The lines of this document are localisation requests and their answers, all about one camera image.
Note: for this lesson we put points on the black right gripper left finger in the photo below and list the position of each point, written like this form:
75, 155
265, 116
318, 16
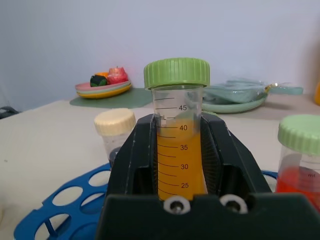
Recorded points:
125, 160

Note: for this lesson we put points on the green table mat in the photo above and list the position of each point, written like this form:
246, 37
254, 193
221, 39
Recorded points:
135, 100

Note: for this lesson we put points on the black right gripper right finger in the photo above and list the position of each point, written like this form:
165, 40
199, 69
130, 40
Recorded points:
232, 155

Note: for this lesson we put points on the stack of pastel plates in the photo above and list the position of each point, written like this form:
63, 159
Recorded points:
100, 95

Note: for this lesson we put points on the red liquid tube, green cap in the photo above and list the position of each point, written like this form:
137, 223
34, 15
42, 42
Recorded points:
300, 180

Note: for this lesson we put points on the pink plate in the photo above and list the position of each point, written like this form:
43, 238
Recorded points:
82, 86

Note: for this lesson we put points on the orange object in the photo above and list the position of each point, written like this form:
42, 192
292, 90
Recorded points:
317, 93

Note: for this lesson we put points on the red toy apple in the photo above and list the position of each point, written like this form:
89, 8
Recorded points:
117, 75

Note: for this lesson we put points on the teal dish in plastic wrap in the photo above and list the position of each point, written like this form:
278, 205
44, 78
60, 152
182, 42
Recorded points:
287, 89

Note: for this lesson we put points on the light green plate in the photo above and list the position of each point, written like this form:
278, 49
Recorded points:
120, 87

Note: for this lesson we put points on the teal plate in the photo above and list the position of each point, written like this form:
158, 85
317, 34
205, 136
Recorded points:
232, 107

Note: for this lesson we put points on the dark green toy vegetable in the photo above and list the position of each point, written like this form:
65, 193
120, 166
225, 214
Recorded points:
98, 80

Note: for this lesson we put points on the orange toy fruit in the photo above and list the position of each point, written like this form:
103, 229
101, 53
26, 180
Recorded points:
102, 74

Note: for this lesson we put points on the dark liquid tube, cream cap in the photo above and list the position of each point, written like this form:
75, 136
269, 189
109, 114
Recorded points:
113, 125

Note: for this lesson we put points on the yellow liquid tube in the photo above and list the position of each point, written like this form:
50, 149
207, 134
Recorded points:
175, 160

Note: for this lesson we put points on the dark grey object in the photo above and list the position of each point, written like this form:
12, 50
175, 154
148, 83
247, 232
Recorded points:
7, 112

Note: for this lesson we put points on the blue test tube rack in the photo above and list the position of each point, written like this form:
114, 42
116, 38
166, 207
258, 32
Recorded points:
37, 220

